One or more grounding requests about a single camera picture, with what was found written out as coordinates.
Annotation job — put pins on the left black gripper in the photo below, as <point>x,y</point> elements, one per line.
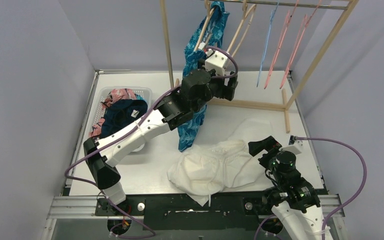
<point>229,88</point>

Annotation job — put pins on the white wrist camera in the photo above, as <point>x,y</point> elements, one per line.
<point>294,146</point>
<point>217,61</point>

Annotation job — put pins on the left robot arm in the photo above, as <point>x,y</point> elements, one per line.
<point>170,111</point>

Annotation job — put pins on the pink plastic hanger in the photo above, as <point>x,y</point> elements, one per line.
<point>303,27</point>

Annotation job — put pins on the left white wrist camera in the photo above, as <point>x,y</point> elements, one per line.
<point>217,61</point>

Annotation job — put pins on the navy blue shorts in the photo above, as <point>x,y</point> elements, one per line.
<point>120,114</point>

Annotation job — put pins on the wooden hanger front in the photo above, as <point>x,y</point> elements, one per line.
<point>248,13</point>

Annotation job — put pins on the light blue hanger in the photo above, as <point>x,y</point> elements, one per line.
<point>266,43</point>

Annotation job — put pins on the wooden clothes rack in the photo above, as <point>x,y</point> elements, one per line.
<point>286,105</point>

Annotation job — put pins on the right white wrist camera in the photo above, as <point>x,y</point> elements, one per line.
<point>294,146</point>

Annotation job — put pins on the wooden hanger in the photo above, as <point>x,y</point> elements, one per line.
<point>209,13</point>
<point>248,13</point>

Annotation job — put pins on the white drawstring shorts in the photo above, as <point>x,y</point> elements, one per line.
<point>204,170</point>

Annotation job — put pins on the pink navy floral shorts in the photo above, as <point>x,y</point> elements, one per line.
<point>112,97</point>

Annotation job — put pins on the light blue shark shorts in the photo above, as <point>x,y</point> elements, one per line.
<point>139,97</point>

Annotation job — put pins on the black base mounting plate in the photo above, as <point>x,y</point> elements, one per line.
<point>178,211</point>

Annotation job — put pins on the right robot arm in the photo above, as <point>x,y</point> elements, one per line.
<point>294,201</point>

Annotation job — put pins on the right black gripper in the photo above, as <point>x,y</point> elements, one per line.
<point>269,143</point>

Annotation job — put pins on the dark teal patterned shorts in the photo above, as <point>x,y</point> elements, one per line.
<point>213,36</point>

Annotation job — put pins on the pink hanger of floral shorts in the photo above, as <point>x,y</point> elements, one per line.
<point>282,35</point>

